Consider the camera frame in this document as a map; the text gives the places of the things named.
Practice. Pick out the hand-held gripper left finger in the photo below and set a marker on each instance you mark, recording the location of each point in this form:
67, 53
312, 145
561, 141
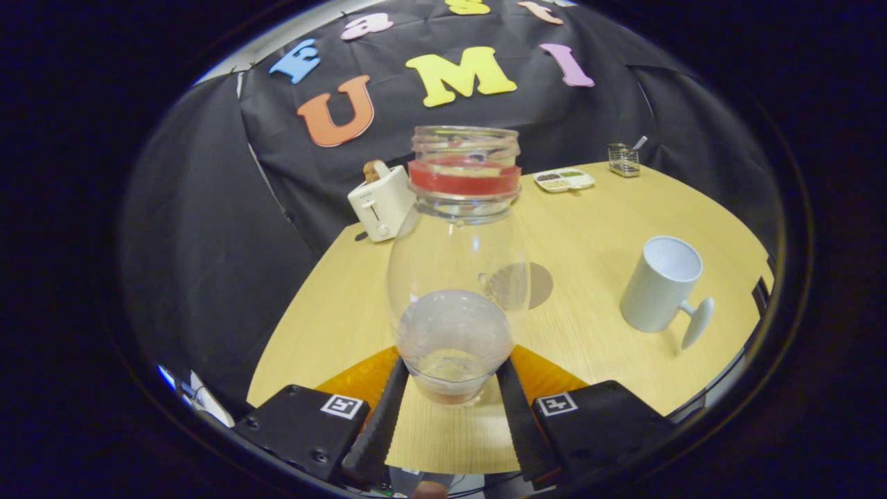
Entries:
384, 430

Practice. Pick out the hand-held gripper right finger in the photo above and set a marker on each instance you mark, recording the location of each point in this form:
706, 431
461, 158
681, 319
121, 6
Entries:
523, 430

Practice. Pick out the round brown coaster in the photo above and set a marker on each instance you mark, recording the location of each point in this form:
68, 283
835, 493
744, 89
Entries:
542, 284

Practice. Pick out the white cup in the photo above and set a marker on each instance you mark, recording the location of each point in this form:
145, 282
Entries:
658, 291

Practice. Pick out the clear plastic juice bottle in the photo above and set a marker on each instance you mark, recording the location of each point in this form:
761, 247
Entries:
464, 180

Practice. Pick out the white side desk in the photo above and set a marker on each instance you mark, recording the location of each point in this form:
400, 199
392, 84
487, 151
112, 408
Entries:
211, 409

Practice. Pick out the wooden table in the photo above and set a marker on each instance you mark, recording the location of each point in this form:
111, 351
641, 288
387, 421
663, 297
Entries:
596, 229

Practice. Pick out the white toaster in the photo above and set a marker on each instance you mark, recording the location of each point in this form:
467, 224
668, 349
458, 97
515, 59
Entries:
381, 204

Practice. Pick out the white divided tray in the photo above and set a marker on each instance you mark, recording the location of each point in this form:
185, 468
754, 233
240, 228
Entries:
565, 180

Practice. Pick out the toast slice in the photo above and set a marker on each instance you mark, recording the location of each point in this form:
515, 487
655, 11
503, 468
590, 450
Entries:
374, 171

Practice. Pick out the metal spoon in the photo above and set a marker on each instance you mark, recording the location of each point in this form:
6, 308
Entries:
639, 142

